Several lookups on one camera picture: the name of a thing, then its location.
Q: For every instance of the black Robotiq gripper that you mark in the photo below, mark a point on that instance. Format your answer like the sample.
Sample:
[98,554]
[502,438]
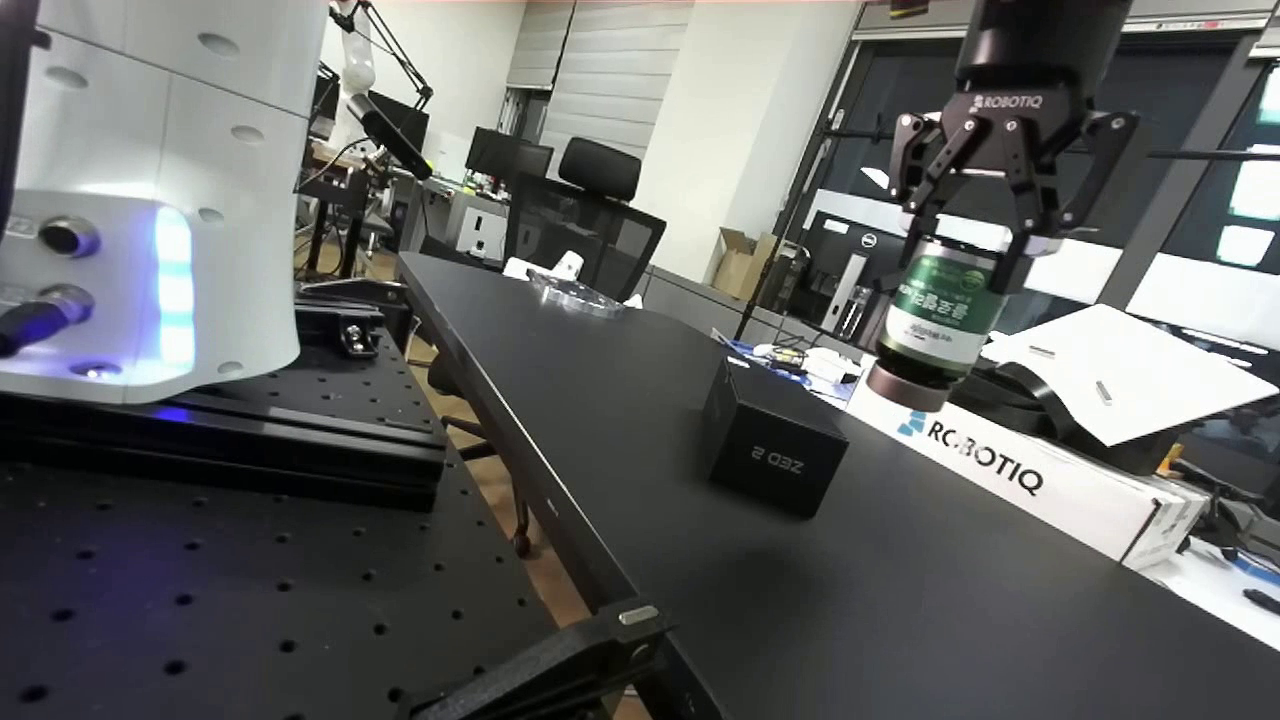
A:
[1013,113]

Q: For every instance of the green label bottle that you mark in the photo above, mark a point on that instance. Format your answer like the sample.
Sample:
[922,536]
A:
[940,315]

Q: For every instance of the brown cardboard box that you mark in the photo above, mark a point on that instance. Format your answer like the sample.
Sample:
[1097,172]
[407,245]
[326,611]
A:
[739,264]

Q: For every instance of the white Robotiq cardboard box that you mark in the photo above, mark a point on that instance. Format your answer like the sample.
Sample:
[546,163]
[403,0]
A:
[1026,483]

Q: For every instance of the black rectangular box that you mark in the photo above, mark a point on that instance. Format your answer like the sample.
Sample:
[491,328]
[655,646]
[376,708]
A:
[775,444]

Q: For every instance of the black bag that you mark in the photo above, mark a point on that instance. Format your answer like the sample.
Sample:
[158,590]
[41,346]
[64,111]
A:
[1026,403]

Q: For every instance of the white paper sheet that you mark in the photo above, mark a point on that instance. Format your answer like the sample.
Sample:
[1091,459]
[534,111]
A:
[1135,366]

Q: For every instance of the black office chair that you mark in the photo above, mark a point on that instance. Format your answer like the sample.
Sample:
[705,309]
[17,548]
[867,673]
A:
[592,220]

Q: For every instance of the clear plastic wrapper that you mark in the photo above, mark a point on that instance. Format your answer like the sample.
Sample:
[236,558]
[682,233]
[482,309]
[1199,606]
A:
[576,297]

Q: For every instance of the black computer monitor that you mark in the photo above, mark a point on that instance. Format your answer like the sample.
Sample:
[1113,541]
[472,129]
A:
[504,157]

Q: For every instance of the black table clamp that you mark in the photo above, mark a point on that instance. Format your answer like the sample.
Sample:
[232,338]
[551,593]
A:
[562,664]

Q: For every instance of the small black device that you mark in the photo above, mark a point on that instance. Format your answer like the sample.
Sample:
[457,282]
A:
[344,328]

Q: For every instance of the black perforated breadboard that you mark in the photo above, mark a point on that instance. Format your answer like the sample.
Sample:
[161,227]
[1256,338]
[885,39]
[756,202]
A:
[242,603]

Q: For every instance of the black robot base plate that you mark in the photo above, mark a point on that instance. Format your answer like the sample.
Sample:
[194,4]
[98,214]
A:
[265,441]

